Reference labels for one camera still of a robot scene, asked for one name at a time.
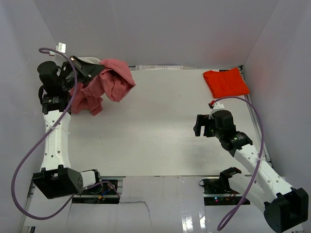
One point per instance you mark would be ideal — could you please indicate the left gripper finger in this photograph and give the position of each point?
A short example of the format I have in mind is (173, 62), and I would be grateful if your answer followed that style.
(78, 64)
(92, 70)

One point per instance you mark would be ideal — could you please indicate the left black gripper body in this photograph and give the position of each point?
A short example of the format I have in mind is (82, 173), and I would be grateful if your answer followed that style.
(69, 76)

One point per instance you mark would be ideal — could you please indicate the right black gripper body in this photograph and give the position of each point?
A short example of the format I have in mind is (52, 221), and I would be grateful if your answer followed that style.
(211, 124)

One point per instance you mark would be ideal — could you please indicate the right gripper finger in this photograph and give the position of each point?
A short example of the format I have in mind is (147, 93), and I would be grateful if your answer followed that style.
(202, 120)
(197, 129)

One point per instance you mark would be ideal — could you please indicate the pink t shirt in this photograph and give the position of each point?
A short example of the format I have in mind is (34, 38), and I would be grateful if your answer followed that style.
(115, 81)

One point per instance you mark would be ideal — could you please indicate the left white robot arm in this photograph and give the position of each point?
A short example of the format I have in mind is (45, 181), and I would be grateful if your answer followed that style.
(56, 177)

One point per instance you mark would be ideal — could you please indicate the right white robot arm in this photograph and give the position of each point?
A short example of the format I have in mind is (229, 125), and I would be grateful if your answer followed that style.
(282, 205)

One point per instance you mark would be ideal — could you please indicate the white plastic basket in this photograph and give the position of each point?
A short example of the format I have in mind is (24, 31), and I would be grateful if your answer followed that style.
(91, 60)

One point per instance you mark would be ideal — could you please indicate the folded orange t shirt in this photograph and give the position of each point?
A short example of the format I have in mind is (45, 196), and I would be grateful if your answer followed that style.
(226, 83)

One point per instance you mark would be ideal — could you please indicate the paper sheet at back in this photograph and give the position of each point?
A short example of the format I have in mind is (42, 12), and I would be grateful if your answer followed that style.
(159, 67)

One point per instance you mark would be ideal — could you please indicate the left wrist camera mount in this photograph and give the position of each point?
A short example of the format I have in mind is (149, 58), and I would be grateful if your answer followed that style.
(60, 47)

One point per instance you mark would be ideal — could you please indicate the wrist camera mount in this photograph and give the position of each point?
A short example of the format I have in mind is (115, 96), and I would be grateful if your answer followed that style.
(215, 106)
(60, 47)

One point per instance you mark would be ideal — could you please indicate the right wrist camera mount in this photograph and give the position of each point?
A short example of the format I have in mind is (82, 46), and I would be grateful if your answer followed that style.
(215, 106)

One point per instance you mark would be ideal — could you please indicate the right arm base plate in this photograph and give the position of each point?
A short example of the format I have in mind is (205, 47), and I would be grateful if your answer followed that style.
(217, 191)

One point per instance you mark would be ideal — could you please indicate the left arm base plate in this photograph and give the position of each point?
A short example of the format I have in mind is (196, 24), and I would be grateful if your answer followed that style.
(101, 194)

